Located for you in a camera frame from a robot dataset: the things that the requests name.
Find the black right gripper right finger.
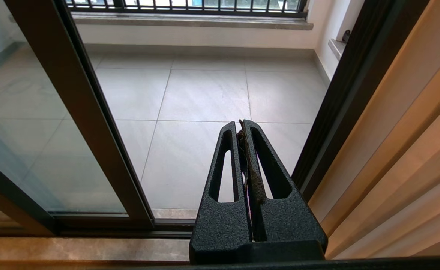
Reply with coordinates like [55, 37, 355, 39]
[238, 119, 328, 263]

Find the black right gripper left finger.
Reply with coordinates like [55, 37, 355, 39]
[189, 121, 253, 265]

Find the sliding glass door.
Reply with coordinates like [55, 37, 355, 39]
[0, 0, 156, 231]

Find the short grey stone window sill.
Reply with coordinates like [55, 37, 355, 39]
[328, 38, 348, 61]

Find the brown framed fixed glass door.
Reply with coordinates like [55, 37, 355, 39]
[0, 154, 57, 237]

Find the long grey stone window sill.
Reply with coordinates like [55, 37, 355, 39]
[71, 11, 314, 31]

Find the wide black window railing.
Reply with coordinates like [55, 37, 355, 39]
[65, 0, 309, 18]

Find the dark door frame with track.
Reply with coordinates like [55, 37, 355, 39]
[55, 0, 430, 239]

